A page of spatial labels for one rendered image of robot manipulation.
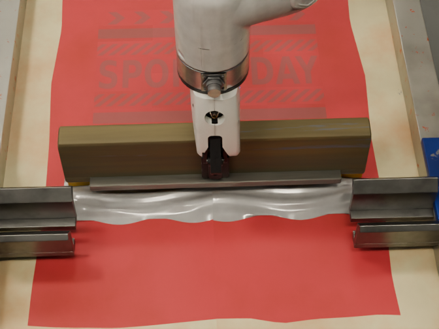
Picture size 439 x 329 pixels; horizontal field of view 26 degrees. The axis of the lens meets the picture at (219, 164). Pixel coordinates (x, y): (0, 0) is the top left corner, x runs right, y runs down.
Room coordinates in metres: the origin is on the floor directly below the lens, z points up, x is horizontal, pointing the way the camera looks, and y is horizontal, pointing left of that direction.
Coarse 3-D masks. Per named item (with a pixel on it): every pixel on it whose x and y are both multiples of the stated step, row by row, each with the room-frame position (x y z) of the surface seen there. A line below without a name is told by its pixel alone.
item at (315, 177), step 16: (128, 176) 0.66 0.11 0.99; (144, 176) 0.66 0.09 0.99; (160, 176) 0.66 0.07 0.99; (176, 176) 0.66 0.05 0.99; (192, 176) 0.66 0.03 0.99; (240, 176) 0.66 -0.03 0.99; (256, 176) 0.66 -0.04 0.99; (272, 176) 0.66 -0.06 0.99; (288, 176) 0.66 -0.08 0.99; (304, 176) 0.66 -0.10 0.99; (320, 176) 0.66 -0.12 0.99; (336, 176) 0.66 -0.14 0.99
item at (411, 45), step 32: (0, 0) 0.95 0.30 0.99; (416, 0) 0.95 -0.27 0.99; (0, 32) 0.89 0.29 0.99; (416, 32) 0.89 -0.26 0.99; (0, 64) 0.84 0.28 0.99; (416, 64) 0.84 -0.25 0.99; (0, 96) 0.78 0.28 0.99; (416, 96) 0.78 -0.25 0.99; (0, 128) 0.73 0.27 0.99; (416, 128) 0.73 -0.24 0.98; (0, 160) 0.69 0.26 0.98; (416, 160) 0.71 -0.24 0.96
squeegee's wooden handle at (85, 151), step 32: (64, 128) 0.68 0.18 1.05; (96, 128) 0.68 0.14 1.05; (128, 128) 0.68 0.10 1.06; (160, 128) 0.68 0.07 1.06; (192, 128) 0.68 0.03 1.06; (256, 128) 0.68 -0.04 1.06; (288, 128) 0.68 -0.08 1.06; (320, 128) 0.68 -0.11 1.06; (352, 128) 0.68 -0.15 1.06; (64, 160) 0.65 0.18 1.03; (96, 160) 0.66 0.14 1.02; (128, 160) 0.66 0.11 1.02; (160, 160) 0.66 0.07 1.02; (192, 160) 0.66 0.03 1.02; (256, 160) 0.66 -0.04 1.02; (288, 160) 0.66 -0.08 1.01; (320, 160) 0.66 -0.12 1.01; (352, 160) 0.67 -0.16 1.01
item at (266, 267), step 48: (336, 0) 0.99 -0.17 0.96; (336, 48) 0.90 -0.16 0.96; (336, 96) 0.81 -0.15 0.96; (240, 240) 0.59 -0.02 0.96; (288, 240) 0.59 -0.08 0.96; (336, 240) 0.59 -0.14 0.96; (240, 288) 0.53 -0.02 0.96; (288, 288) 0.53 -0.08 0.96; (336, 288) 0.53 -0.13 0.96; (384, 288) 0.53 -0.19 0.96
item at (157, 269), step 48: (96, 0) 0.99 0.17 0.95; (144, 0) 0.99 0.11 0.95; (96, 48) 0.90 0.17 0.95; (96, 240) 0.59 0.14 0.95; (144, 240) 0.59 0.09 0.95; (192, 240) 0.59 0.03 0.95; (48, 288) 0.53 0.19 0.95; (96, 288) 0.53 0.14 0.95; (144, 288) 0.53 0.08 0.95; (192, 288) 0.53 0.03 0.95
